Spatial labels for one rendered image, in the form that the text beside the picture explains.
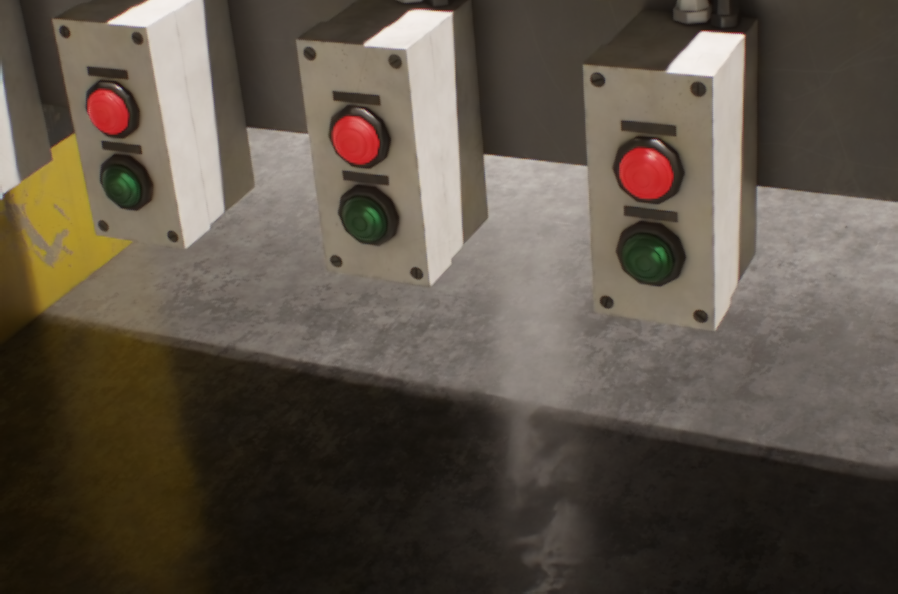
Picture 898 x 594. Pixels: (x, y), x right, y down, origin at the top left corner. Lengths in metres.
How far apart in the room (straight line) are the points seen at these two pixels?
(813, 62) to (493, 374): 1.17
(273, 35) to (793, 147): 0.34
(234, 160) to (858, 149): 0.40
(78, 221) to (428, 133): 1.48
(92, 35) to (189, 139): 0.09
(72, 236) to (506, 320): 0.64
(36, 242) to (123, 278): 0.15
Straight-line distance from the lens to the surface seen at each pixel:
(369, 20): 0.94
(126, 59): 0.99
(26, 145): 1.17
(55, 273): 2.33
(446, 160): 0.95
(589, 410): 1.94
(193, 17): 1.02
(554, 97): 0.96
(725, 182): 0.87
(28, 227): 2.27
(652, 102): 0.84
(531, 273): 2.24
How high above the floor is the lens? 1.07
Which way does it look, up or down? 27 degrees down
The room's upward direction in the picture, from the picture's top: 6 degrees counter-clockwise
